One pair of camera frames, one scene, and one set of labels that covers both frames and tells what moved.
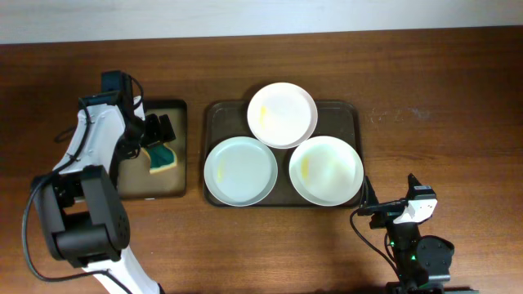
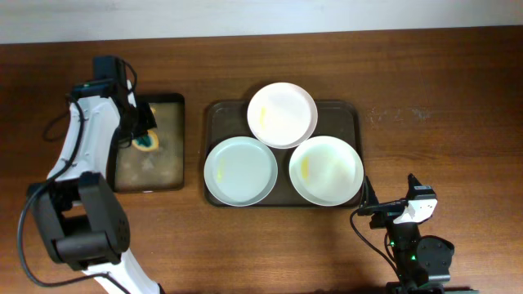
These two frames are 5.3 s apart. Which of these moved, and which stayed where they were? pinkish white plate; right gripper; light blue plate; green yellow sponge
Moved: green yellow sponge
Stayed: light blue plate; right gripper; pinkish white plate
